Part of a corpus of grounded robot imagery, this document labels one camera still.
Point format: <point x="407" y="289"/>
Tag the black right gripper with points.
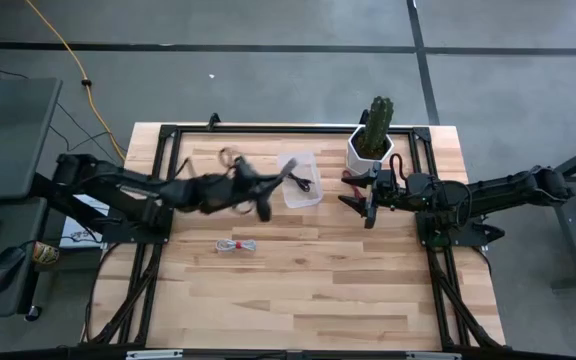
<point x="390" y="192"/>

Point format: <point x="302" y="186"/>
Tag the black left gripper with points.
<point x="238" y="190"/>

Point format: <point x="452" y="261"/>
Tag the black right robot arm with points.
<point x="498" y="192"/>

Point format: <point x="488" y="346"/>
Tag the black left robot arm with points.
<point x="118" y="185"/>

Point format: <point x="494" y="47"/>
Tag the white hexagonal plant pot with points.
<point x="360" y="162"/>

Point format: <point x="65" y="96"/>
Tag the clear plastic container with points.
<point x="303" y="200"/>

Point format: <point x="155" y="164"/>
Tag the green cactus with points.
<point x="379" y="120"/>

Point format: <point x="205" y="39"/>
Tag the white labelled box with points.
<point x="80" y="230"/>

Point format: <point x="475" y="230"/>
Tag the gold patterned can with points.
<point x="45" y="253"/>

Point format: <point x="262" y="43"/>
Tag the dark grey keyboard desk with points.
<point x="18" y="215"/>

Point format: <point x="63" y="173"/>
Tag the grey desk top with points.
<point x="8" y="140"/>

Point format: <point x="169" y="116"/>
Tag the black computer mouse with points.
<point x="5" y="267"/>

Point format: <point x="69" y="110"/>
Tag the black frame clamp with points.
<point x="364" y="117"/>
<point x="213" y="120"/>

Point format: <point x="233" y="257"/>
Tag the silver frame bracket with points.
<point x="154" y="354"/>
<point x="433" y="355"/>

